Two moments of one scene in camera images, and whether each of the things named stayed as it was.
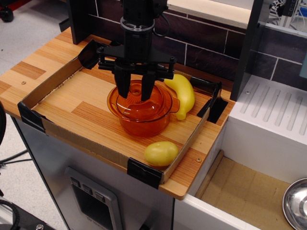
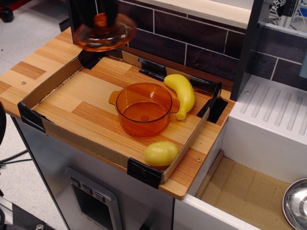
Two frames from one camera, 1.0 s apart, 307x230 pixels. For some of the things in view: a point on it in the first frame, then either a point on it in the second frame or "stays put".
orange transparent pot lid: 133,107 -> 99,37
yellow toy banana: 184,93 stays put
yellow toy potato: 161,153 stays put
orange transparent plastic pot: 140,118 stays put
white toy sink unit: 263,152 stays put
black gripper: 137,52 -> 88,10
